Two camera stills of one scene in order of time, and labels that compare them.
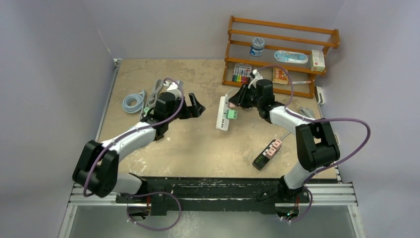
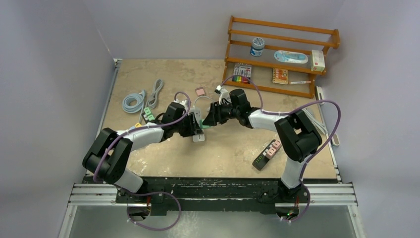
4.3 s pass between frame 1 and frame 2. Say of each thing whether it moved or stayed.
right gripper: moved
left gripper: moved
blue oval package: stayed
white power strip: moved
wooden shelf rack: stayed
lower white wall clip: stayed
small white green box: stayed
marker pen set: stayed
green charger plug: moved
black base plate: stayed
